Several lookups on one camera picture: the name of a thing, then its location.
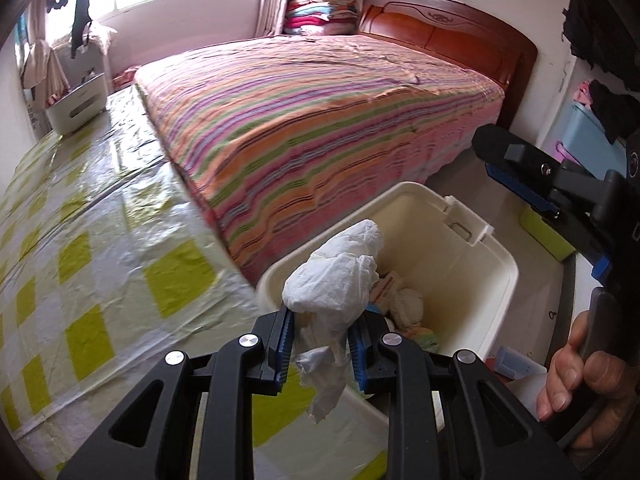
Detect white tissue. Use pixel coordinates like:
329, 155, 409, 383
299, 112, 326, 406
282, 219, 384, 422

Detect white plastic trash bin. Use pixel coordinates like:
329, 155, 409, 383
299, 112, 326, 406
255, 180, 522, 430

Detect person right hand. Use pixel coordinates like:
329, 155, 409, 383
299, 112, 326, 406
536, 311, 639, 452

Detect blue plastic container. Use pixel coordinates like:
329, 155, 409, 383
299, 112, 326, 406
554, 101, 627, 179

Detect white tissue ball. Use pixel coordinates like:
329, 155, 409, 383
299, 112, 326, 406
390, 288, 424, 330

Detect red white paper box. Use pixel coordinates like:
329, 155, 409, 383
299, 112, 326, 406
369, 271, 402, 314

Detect wooden headboard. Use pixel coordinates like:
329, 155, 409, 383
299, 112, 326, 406
358, 0, 538, 129

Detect yellow checkered table cover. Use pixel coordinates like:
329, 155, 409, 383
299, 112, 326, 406
0, 83, 392, 480

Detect striped bed with sheet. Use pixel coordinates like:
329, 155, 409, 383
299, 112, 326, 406
134, 35, 504, 283

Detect stack of folded quilts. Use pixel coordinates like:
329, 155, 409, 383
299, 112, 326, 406
282, 0, 359, 36

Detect white storage box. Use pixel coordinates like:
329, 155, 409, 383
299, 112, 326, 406
46, 73, 107, 136

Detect hanging dark clothes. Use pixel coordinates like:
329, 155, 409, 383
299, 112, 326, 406
70, 0, 92, 58

